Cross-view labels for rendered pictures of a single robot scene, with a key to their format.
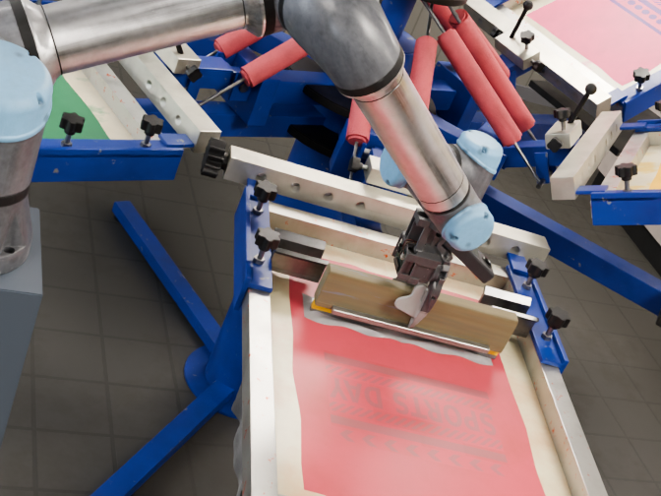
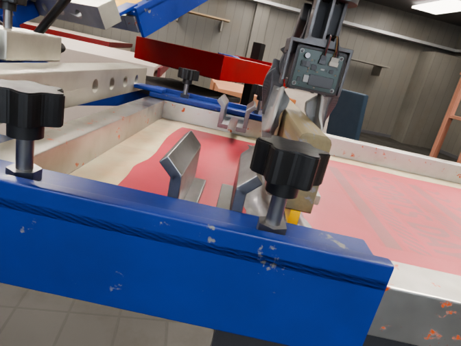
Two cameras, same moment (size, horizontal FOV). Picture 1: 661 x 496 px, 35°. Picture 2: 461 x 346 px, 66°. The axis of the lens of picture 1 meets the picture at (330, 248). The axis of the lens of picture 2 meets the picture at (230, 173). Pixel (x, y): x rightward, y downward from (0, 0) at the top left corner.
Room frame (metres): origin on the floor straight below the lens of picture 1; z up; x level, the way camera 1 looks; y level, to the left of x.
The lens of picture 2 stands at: (1.51, 0.31, 1.10)
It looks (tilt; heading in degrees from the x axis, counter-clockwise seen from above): 18 degrees down; 286
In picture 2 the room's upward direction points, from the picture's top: 13 degrees clockwise
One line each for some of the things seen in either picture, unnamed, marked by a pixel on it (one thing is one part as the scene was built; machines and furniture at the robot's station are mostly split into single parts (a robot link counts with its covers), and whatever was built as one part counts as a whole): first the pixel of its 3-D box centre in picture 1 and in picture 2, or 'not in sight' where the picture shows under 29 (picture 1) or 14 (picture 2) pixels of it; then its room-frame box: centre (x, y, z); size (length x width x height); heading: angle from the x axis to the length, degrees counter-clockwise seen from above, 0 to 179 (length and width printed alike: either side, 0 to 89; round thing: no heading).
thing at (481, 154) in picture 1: (468, 168); not in sight; (1.57, -0.15, 1.30); 0.09 x 0.08 x 0.11; 126
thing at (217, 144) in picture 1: (219, 159); not in sight; (1.79, 0.26, 1.02); 0.07 x 0.06 x 0.07; 17
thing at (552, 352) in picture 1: (529, 322); (218, 117); (1.77, -0.41, 0.97); 0.30 x 0.05 x 0.07; 17
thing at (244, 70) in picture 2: not in sight; (219, 64); (2.14, -1.29, 1.06); 0.61 x 0.46 x 0.12; 77
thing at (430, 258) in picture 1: (429, 247); (316, 42); (1.57, -0.15, 1.14); 0.09 x 0.08 x 0.12; 107
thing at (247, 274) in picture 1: (253, 247); (141, 242); (1.61, 0.13, 0.97); 0.30 x 0.05 x 0.07; 17
